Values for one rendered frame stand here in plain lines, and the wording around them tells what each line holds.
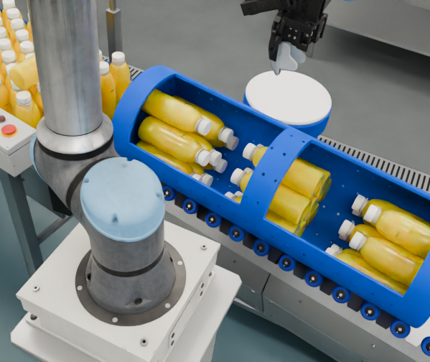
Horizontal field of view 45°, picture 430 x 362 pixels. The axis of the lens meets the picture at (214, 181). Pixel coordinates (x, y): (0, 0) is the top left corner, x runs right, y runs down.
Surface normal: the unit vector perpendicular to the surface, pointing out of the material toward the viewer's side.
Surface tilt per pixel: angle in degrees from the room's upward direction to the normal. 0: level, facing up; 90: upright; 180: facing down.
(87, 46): 89
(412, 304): 83
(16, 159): 90
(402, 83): 0
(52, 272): 2
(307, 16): 90
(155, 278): 71
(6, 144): 0
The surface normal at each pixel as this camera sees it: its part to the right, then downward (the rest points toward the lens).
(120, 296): -0.04, 0.47
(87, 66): 0.75, 0.51
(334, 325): -0.50, 0.30
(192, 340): 0.09, -0.69
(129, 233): 0.27, 0.67
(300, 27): -0.56, 0.57
